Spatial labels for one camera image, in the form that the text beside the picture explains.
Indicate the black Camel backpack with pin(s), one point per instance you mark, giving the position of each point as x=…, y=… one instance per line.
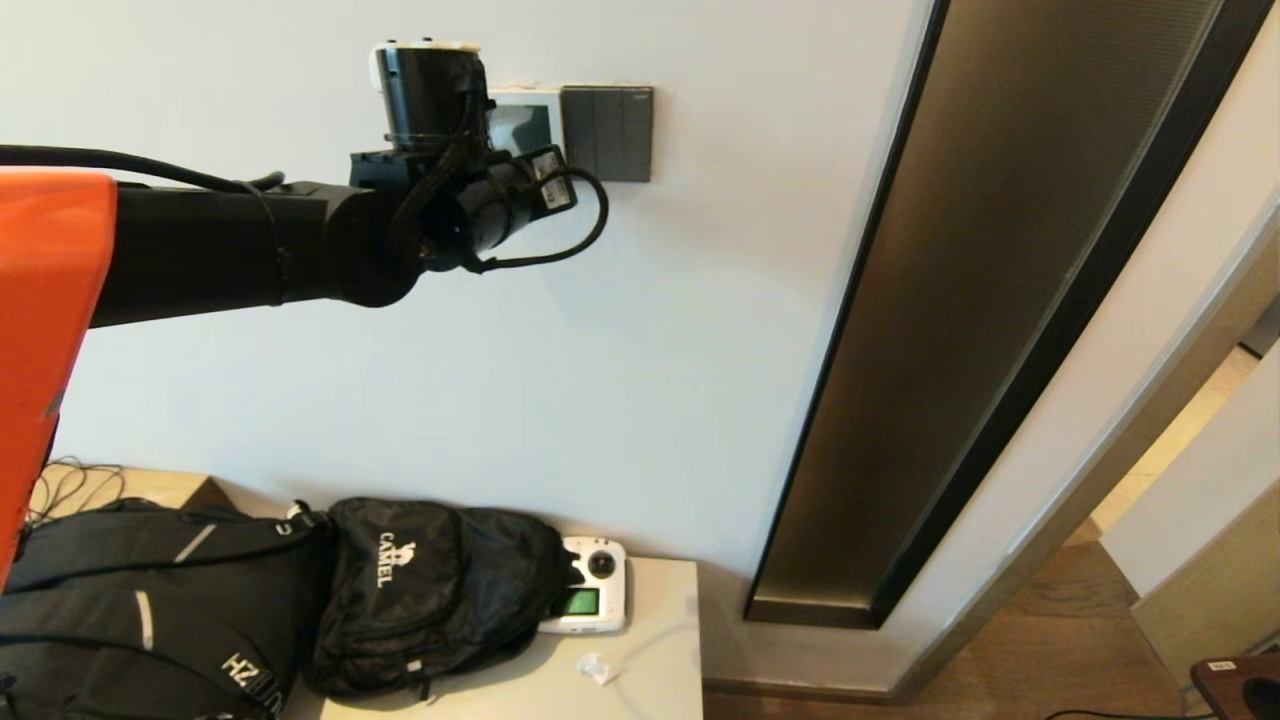
x=430, y=600

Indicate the bronze glass panel black frame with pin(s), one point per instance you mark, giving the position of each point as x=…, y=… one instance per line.
x=960, y=330

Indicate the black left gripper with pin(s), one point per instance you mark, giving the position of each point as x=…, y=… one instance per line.
x=548, y=185

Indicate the white wall thermostat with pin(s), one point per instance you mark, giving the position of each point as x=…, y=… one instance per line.
x=525, y=125

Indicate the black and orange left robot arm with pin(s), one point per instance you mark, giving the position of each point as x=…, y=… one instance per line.
x=200, y=245

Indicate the crumpled white paper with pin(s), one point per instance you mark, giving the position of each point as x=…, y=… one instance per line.
x=598, y=669

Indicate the grey metal door frame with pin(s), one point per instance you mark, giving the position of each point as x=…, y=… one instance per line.
x=1100, y=470

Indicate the dark grey wall switch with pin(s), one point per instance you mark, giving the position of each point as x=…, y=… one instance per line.
x=610, y=135

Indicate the beige side cabinet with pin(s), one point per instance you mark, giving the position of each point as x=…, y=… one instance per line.
x=655, y=620

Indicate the large black HZ backpack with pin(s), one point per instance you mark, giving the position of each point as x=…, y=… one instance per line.
x=150, y=620

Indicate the white radio remote controller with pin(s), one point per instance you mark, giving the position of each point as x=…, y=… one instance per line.
x=600, y=565

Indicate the light wooden desk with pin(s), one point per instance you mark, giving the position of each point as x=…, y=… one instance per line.
x=165, y=487

